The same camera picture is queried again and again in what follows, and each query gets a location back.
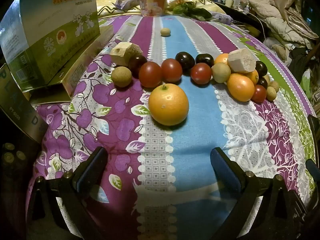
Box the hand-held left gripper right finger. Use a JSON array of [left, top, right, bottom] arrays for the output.
[[210, 147, 313, 240]]

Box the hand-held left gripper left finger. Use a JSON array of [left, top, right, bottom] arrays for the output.
[[25, 146, 108, 240]]

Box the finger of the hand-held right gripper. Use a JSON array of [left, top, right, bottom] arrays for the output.
[[305, 159, 320, 181], [307, 114, 320, 153]]

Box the red tomato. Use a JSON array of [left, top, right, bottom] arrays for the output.
[[161, 58, 183, 83], [251, 84, 267, 103], [190, 63, 213, 85], [139, 62, 162, 88]]

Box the striped purple floral bedsheet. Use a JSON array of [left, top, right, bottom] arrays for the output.
[[25, 14, 318, 240]]

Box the dark cloth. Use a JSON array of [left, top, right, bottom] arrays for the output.
[[289, 46, 316, 80]]

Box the small orange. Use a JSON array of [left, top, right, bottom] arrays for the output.
[[246, 69, 259, 85], [214, 53, 229, 65], [227, 73, 255, 102]]

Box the black device with metal caps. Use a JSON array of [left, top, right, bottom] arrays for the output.
[[1, 142, 28, 170]]

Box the large orange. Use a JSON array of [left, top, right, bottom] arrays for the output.
[[148, 83, 189, 126]]

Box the black printed box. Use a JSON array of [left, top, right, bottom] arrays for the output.
[[0, 64, 48, 143]]

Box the beige sugarcane chunk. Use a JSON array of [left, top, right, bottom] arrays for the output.
[[110, 42, 143, 67], [227, 49, 256, 74]]

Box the flat yellow green box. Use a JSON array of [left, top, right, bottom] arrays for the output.
[[30, 25, 114, 105]]

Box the pile of clothes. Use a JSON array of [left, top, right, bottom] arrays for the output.
[[246, 0, 320, 55]]

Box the pale printed packet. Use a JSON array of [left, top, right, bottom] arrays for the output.
[[214, 12, 234, 24]]

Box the blue green printed carton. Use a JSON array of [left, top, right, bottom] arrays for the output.
[[0, 0, 100, 92]]

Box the green leafy vegetable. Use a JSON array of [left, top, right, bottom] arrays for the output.
[[172, 2, 213, 22]]

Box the purple snack packet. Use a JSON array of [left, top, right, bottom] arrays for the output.
[[111, 0, 140, 12]]

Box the pink instant noodle bowl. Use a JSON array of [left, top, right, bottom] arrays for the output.
[[139, 0, 167, 17]]

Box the clear plastic bag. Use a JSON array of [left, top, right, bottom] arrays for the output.
[[166, 0, 193, 8]]

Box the white cable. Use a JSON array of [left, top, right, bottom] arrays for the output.
[[246, 9, 266, 41]]

